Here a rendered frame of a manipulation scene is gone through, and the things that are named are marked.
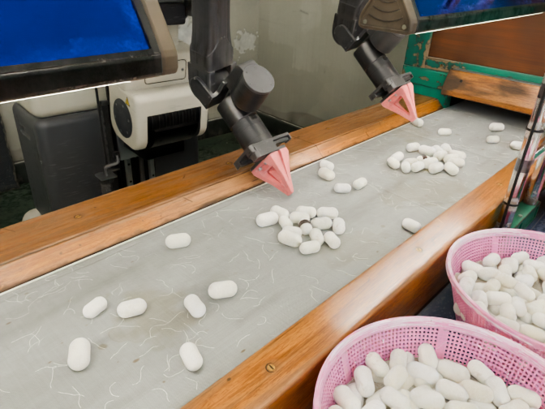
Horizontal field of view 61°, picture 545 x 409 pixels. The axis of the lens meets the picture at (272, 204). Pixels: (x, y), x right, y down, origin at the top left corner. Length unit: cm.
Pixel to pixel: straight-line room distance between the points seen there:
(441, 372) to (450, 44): 109
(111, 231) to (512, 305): 56
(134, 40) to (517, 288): 57
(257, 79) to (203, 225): 25
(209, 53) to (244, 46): 243
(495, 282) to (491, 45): 87
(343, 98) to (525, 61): 155
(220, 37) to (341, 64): 202
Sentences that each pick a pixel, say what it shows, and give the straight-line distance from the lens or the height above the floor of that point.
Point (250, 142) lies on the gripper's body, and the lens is 81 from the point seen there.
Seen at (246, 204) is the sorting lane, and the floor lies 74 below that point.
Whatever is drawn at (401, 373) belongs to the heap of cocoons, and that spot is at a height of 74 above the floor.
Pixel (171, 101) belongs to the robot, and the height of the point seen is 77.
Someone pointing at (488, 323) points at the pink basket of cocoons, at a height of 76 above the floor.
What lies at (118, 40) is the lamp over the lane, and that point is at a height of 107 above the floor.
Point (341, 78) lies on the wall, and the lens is 281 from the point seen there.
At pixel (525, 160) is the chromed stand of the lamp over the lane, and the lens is 84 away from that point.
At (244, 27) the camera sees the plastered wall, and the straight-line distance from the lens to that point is 323.
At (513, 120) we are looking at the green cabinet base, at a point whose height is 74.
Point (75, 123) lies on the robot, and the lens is 148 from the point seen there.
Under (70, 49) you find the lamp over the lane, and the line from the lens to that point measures 33.
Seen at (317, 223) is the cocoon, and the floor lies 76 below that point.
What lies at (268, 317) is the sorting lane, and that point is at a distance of 57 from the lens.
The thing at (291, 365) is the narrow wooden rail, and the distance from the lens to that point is 49.
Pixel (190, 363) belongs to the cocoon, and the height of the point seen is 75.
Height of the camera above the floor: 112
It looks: 29 degrees down
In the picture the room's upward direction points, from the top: 3 degrees clockwise
